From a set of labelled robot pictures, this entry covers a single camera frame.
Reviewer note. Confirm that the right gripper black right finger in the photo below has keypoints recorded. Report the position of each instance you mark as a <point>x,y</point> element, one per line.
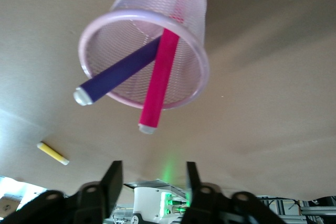
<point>210,205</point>

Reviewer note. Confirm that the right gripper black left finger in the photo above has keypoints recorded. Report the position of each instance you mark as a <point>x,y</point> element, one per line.
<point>89,203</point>

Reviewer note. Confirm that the blue marker pen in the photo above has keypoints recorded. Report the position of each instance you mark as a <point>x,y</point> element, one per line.
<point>118,73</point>

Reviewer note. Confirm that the pink marker pen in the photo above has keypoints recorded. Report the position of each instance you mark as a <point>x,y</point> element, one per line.
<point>160,77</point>

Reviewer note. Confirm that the white robot base with green lights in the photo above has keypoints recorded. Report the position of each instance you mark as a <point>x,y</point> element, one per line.
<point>149,203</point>

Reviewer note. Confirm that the yellow marker pen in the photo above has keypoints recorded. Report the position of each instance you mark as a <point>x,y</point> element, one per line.
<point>52,153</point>

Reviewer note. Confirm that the cardboard box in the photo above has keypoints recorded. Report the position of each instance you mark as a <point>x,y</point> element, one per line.
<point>9,203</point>

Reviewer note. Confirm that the aluminium frame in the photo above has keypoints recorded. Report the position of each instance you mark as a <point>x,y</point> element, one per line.
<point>312,211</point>

